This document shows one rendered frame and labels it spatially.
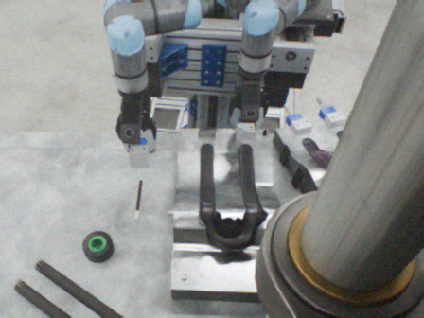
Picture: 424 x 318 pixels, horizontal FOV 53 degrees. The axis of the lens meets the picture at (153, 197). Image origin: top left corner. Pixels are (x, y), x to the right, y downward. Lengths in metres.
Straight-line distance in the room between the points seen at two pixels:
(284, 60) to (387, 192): 1.26
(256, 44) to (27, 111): 2.01
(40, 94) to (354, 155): 2.80
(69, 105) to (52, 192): 1.56
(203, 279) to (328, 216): 0.80
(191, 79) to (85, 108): 1.21
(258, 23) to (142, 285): 0.67
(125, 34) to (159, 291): 0.60
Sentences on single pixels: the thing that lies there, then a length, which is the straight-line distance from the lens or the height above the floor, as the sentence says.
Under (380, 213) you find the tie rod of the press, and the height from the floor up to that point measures 1.62.
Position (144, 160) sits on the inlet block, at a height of 0.94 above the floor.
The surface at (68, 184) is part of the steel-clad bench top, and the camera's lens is 1.30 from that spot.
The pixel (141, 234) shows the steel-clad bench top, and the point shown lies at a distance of 1.15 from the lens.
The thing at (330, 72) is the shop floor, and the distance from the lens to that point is 3.06.
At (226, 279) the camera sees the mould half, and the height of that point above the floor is 0.86.
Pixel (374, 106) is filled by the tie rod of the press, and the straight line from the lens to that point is 0.19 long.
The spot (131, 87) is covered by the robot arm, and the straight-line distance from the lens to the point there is 0.97.
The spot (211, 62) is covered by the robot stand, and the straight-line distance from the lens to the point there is 1.61.
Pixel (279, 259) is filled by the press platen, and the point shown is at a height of 1.54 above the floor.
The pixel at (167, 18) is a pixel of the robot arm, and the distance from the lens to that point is 1.02.
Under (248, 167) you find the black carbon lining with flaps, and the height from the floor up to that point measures 0.88.
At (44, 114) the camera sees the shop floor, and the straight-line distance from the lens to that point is 2.79.
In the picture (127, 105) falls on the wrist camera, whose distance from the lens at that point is 1.01.
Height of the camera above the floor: 1.78
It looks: 54 degrees down
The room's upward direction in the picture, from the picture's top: 6 degrees counter-clockwise
